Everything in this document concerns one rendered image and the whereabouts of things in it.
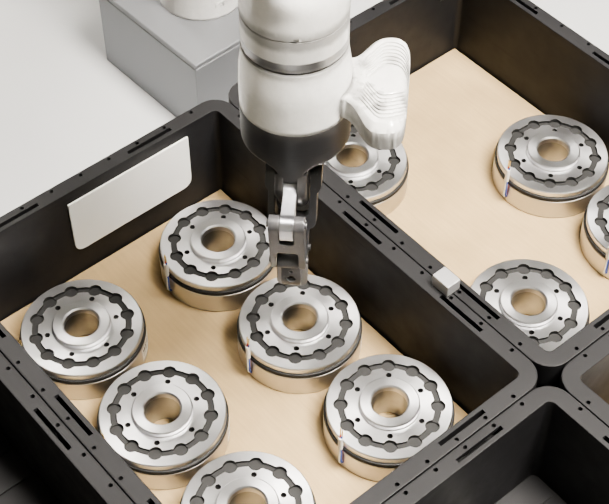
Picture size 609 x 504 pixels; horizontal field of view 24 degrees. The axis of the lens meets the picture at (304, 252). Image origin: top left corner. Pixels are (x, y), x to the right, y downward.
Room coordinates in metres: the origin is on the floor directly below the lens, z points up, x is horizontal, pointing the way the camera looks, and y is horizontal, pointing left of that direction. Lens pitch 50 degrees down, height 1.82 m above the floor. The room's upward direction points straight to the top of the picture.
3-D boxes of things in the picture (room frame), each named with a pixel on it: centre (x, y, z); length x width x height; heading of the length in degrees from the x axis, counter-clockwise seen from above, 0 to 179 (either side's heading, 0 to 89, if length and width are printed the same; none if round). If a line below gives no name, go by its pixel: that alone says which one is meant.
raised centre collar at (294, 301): (0.74, 0.00, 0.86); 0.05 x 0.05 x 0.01
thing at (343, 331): (0.74, 0.00, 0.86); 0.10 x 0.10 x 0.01
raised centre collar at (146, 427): (0.65, 0.11, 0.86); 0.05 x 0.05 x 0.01
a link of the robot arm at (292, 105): (0.70, -0.01, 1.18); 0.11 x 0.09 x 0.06; 84
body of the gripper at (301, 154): (0.70, 0.01, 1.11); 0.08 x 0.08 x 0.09
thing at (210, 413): (0.65, 0.11, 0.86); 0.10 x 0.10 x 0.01
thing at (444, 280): (0.72, -0.11, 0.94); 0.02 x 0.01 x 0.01; 40
